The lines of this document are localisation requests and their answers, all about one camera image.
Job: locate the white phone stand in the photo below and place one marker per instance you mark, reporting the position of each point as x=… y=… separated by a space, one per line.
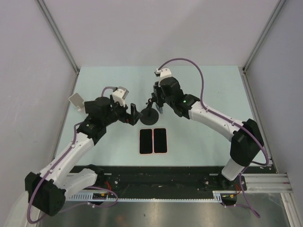
x=77 y=101

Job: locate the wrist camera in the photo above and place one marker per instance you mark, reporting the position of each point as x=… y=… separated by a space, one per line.
x=163 y=73
x=119 y=95

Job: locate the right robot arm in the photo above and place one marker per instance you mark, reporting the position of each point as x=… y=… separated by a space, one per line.
x=244 y=136

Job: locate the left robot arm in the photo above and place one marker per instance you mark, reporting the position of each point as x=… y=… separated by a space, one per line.
x=49 y=189

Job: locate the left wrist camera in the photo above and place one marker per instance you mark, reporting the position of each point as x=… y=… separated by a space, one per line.
x=119 y=95

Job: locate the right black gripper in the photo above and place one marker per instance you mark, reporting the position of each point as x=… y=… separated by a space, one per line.
x=158 y=88

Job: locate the black round-base phone stand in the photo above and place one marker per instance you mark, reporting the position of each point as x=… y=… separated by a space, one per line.
x=149 y=115

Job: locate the pink case phone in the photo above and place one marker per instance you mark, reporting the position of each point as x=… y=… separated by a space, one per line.
x=160 y=141
x=145 y=141

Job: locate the white cable duct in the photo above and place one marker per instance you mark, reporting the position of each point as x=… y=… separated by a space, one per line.
x=101 y=196

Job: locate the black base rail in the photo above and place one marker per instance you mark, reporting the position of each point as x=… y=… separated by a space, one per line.
x=183 y=182

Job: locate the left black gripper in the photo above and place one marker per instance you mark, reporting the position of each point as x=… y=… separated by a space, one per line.
x=131 y=118

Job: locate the grey case phone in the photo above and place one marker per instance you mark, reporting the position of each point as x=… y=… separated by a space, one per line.
x=160 y=109

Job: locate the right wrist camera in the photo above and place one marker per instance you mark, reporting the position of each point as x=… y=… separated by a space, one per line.
x=163 y=73

